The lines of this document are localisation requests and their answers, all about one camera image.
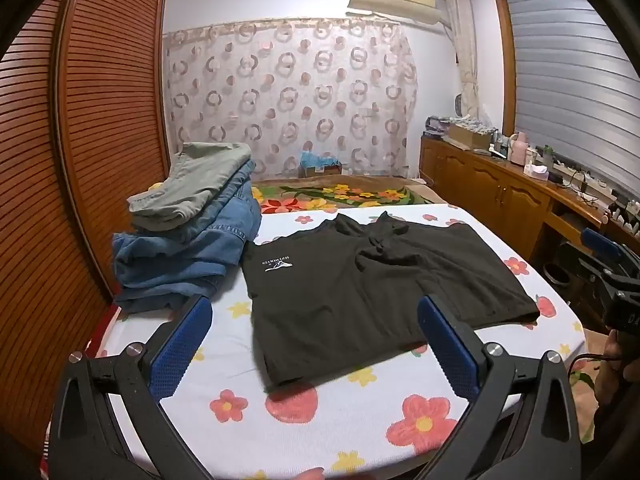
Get person's right hand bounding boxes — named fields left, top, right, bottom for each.
left=592, top=327, right=640, bottom=411

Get white power strip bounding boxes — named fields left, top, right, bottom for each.
left=550, top=160, right=626, bottom=196

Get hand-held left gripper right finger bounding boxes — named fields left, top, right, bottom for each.
left=416, top=294, right=598, bottom=480

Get dark trash bin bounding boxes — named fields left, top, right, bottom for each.
left=544, top=261, right=573, bottom=288

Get white floral bed sheet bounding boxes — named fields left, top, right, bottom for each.
left=85, top=205, right=586, bottom=480

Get wooden sideboard cabinet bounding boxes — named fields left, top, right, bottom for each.
left=419, top=135, right=608, bottom=266

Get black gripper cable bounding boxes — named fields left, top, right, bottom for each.
left=570, top=354, right=623, bottom=376

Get wooden louvred wardrobe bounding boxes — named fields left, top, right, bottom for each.
left=0, top=0, right=173, bottom=461

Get wooden window frame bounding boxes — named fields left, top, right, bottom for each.
left=492, top=0, right=518, bottom=136

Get cardboard box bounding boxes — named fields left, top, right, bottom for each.
left=446, top=122, right=493, bottom=151

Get pile of folded jeans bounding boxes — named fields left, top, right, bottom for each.
left=197, top=162, right=263, bottom=242

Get beige tied curtain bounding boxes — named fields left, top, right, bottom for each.
left=442, top=0, right=483, bottom=128

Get grey-green folded pants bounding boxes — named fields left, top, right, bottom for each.
left=127, top=142, right=257, bottom=231

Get dark blue folded jeans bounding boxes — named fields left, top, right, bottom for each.
left=111, top=227, right=253, bottom=315

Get grey window blind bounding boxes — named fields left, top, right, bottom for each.
left=505, top=0, right=640, bottom=196

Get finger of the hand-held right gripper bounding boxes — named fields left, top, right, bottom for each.
left=559, top=241, right=613, bottom=288
left=580, top=228, right=640, bottom=273

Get circle patterned curtain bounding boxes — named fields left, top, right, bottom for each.
left=162, top=16, right=418, bottom=181

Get brown floral blanket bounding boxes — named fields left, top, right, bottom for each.
left=250, top=176, right=448, bottom=215

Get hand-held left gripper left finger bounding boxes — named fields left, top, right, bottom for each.
left=47, top=294, right=216, bottom=480

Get black polo shirt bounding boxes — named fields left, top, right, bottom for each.
left=241, top=211, right=542, bottom=395

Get box with blue cloth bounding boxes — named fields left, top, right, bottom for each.
left=299, top=151, right=343, bottom=178

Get pink thermos jug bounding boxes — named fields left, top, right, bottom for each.
left=510, top=131, right=530, bottom=165

